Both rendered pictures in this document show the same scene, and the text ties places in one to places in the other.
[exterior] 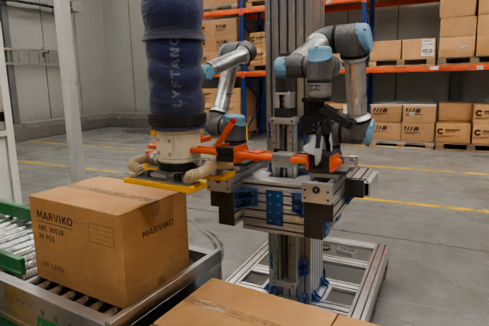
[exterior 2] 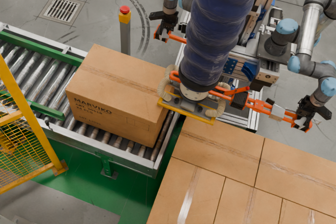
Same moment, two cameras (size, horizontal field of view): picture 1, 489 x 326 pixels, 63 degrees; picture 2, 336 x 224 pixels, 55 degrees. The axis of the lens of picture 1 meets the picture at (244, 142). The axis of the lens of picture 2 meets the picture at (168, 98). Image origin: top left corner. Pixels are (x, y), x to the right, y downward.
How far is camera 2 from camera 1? 1.58 m
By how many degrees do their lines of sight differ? 52
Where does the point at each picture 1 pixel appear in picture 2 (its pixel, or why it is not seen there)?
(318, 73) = (325, 100)
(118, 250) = (152, 132)
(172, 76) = (213, 69)
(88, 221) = (127, 116)
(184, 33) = (231, 46)
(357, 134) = not seen: hidden behind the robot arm
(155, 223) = not seen: hidden behind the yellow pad
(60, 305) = (116, 155)
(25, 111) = not seen: outside the picture
